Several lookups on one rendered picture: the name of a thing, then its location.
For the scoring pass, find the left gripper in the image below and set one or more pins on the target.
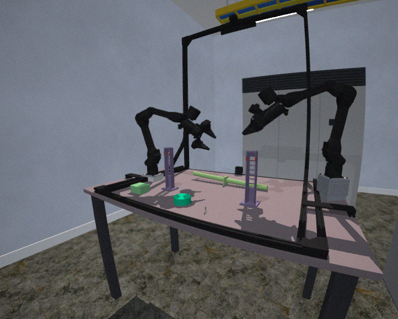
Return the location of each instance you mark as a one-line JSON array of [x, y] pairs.
[[259, 122]]

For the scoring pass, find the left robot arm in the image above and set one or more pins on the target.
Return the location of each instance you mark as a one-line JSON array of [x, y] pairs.
[[345, 96]]

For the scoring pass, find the green block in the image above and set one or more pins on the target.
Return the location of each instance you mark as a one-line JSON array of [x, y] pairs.
[[140, 188]]

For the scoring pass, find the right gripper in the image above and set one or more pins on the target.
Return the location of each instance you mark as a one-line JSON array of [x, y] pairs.
[[197, 133]]

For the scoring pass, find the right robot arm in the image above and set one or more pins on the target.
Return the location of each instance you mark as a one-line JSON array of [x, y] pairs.
[[142, 119]]

